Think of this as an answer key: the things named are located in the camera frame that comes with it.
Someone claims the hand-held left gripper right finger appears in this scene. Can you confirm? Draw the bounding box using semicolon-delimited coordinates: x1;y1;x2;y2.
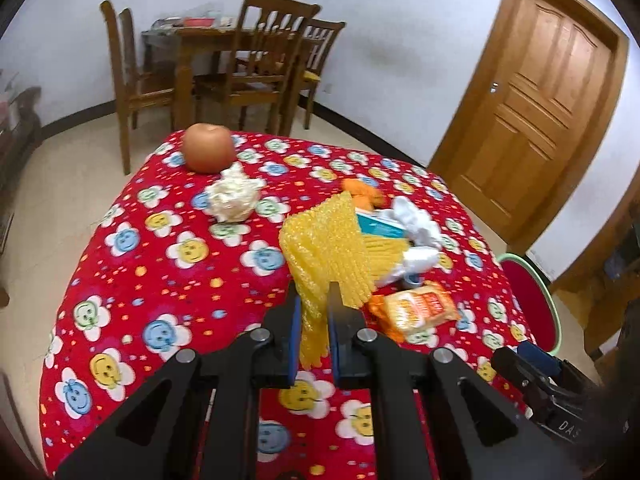
327;281;583;480

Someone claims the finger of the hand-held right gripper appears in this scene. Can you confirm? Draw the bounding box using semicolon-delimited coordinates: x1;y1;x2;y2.
491;346;538;413
516;341;561;378

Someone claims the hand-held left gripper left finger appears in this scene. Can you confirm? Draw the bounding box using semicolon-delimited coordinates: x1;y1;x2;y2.
54;280;303;480

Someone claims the red basin with green rim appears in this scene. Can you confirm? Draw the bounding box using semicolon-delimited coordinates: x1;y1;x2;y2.
497;254;564;354

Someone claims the yellow foam fruit net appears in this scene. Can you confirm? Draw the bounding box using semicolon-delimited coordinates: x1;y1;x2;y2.
278;192;377;372

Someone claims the orange snack packet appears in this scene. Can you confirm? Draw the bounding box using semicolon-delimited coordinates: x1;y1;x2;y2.
367;281;461;344

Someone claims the yellow ribbed foam sheet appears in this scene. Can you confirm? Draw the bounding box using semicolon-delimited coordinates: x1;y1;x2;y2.
361;232;417;282

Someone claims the teal and white packet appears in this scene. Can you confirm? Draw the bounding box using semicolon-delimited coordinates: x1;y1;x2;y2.
356;209;408;239

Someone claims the white plastic bag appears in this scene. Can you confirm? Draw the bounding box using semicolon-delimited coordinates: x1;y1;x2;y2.
387;196;444;287

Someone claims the red flower printed blanket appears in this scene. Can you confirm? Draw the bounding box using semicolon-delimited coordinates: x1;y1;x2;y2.
39;129;551;480

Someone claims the wooden door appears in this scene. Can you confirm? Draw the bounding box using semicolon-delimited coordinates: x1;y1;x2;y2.
429;0;630;256

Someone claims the wooden chair with yellow cushion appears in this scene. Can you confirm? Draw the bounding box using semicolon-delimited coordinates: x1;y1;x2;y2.
295;19;347;131

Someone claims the wooden dining table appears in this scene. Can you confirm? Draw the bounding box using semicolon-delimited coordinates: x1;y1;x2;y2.
141;24;301;133

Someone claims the wooden doorway frame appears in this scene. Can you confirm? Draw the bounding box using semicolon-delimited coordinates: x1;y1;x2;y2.
550;165;640;361

